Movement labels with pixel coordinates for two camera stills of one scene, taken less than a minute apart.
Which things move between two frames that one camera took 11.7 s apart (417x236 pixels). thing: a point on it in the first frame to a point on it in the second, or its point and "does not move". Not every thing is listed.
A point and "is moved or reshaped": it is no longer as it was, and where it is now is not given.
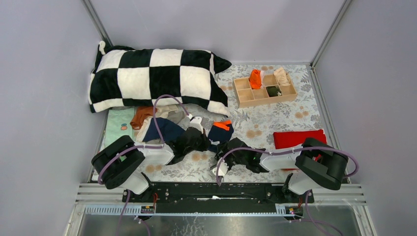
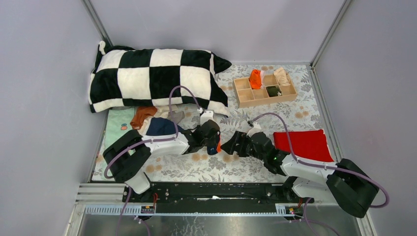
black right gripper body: [230, 160] to [251, 152]
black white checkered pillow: [138, 76] does not move
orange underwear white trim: [256, 78] does not move
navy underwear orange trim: [221, 131] is moved or reshaped
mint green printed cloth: [118, 124] does not move
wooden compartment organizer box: [246, 96] does not move
